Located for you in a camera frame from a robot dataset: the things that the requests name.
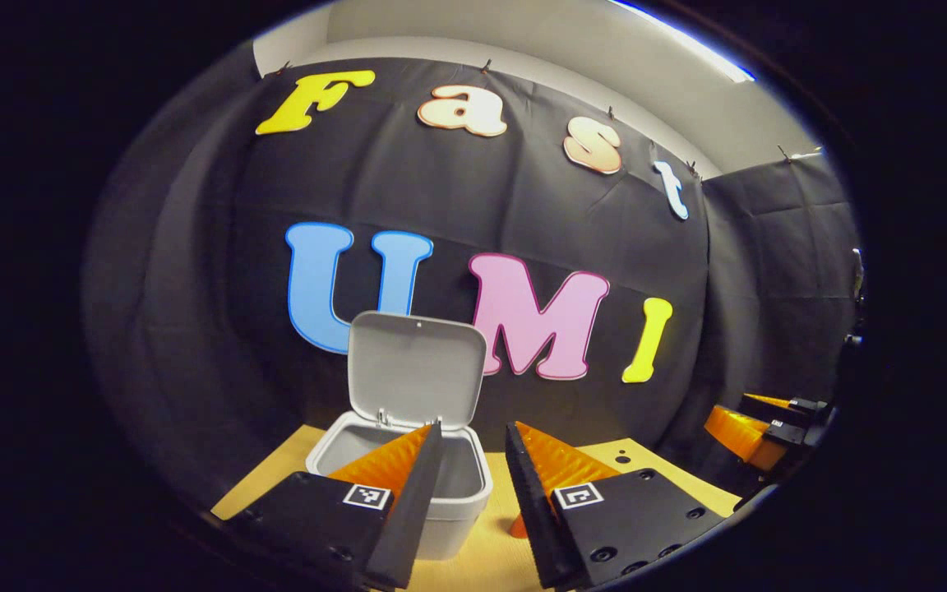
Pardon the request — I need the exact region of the black backdrop cloth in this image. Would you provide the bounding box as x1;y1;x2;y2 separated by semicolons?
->
83;41;865;515

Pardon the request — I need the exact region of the white desktop garbage bin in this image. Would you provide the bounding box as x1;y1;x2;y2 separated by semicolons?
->
306;311;493;562

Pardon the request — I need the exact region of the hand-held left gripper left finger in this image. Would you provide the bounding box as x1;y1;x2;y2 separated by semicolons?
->
231;421;445;591

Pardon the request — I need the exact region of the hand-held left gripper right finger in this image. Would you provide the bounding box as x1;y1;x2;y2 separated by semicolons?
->
504;421;727;591

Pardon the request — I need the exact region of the wooden desktop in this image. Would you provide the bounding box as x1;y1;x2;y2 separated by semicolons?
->
210;423;743;592

